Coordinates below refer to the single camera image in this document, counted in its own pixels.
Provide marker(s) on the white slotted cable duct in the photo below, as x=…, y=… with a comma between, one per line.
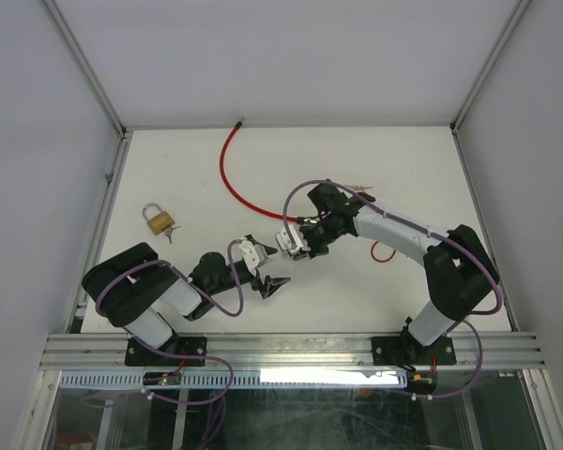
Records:
x=240, y=379

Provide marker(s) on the red thin-cable padlock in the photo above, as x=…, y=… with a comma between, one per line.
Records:
x=381, y=253

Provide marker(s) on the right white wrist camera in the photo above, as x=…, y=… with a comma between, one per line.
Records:
x=288, y=241

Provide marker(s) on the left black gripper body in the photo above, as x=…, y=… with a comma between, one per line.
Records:
x=257, y=284

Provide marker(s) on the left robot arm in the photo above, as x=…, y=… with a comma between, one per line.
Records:
x=126, y=287

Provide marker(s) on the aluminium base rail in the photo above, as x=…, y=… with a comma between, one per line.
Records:
x=460, y=351

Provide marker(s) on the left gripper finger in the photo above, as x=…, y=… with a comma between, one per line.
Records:
x=262, y=250
x=268, y=285

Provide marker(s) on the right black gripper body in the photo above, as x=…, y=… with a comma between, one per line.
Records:
x=318, y=236

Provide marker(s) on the small brass padlock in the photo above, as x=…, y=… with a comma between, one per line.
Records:
x=358, y=189

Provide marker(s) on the thick red cable lock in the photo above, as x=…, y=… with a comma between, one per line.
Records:
x=259, y=166

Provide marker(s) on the closed brass padlock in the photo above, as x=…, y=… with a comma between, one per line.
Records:
x=159, y=221

